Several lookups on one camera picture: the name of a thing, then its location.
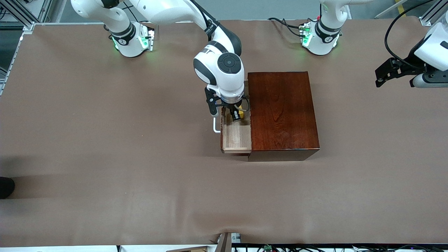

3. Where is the light wood drawer white handle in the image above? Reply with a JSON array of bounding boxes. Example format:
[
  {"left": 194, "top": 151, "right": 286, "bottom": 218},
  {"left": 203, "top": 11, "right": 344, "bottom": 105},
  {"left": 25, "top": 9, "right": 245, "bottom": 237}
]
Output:
[{"left": 213, "top": 80, "right": 252, "bottom": 154}]

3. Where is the dark red wooden cabinet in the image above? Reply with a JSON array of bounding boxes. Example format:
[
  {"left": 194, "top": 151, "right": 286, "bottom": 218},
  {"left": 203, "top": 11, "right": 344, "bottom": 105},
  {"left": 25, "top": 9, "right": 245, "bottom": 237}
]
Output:
[{"left": 247, "top": 71, "right": 321, "bottom": 162}]

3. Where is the short aluminium profile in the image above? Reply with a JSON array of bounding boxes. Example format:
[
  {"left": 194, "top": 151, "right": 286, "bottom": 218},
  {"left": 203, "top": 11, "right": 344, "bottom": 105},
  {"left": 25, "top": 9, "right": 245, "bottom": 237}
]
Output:
[{"left": 419, "top": 0, "right": 448, "bottom": 27}]

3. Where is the brown paper table cover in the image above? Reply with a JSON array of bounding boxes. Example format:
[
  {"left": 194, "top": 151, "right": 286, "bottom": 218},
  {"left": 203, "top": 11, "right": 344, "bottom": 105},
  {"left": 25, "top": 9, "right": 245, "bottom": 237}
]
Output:
[{"left": 0, "top": 16, "right": 448, "bottom": 247}]

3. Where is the black round object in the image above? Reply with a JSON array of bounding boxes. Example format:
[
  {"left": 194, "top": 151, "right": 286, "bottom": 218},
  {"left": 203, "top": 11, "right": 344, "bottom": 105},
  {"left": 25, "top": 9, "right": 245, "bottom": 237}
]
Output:
[{"left": 0, "top": 177, "right": 15, "bottom": 200}]

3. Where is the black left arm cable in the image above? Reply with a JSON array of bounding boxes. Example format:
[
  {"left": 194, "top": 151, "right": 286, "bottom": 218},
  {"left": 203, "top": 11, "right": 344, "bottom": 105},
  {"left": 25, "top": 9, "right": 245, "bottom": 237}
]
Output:
[{"left": 384, "top": 0, "right": 436, "bottom": 67}]

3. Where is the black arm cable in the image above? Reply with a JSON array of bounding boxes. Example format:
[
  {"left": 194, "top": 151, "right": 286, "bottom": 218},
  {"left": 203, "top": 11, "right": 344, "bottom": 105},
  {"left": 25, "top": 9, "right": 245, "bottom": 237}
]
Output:
[
  {"left": 189, "top": 0, "right": 251, "bottom": 113},
  {"left": 384, "top": 0, "right": 436, "bottom": 67}
]

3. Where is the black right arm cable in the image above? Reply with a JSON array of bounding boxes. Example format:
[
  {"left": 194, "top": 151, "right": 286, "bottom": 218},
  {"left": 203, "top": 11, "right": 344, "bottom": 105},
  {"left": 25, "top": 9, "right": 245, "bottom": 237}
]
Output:
[{"left": 189, "top": 0, "right": 251, "bottom": 113}]

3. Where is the black base cable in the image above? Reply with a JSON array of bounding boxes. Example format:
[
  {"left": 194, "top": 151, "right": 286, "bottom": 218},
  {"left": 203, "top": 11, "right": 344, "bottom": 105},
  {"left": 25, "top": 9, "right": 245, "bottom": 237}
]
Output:
[
  {"left": 268, "top": 17, "right": 303, "bottom": 28},
  {"left": 281, "top": 19, "right": 304, "bottom": 37}
]

